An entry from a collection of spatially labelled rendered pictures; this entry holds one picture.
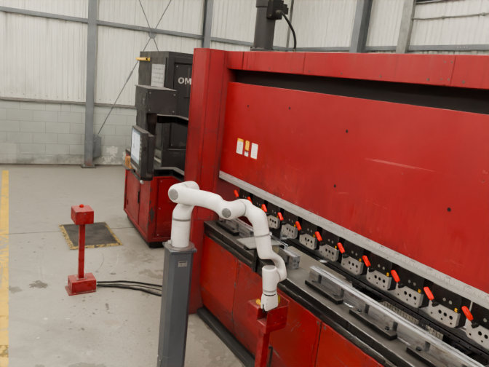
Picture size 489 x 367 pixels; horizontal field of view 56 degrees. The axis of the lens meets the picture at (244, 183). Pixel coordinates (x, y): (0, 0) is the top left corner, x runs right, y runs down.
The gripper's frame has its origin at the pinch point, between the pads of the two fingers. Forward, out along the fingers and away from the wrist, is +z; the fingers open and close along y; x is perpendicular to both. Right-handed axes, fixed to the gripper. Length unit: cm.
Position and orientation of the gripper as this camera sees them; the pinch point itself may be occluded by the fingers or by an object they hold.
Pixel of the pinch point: (270, 315)
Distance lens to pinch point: 289.3
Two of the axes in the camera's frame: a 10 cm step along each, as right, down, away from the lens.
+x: 5.9, 2.0, -7.8
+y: -8.1, 1.8, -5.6
